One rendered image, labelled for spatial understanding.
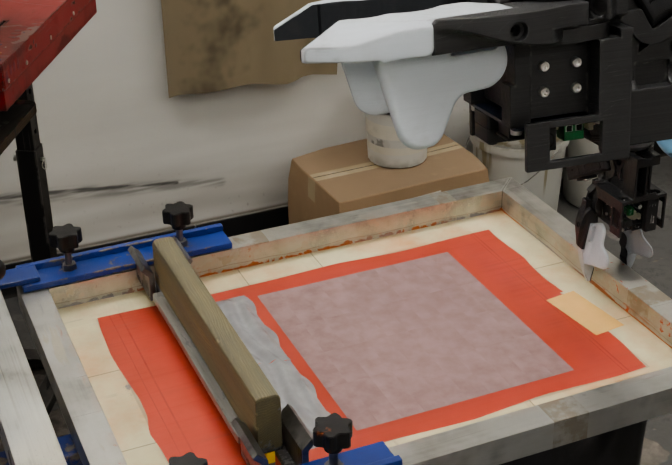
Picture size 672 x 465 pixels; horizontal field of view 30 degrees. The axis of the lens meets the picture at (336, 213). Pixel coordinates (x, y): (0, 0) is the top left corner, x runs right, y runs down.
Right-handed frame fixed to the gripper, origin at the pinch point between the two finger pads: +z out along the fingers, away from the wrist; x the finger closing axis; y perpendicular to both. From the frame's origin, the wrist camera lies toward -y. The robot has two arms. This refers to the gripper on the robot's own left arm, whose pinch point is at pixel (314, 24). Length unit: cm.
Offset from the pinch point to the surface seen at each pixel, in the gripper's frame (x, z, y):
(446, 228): 116, -49, 57
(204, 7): 286, -43, 50
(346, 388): 81, -22, 62
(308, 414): 76, -16, 62
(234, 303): 104, -13, 58
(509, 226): 114, -58, 57
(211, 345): 81, -6, 53
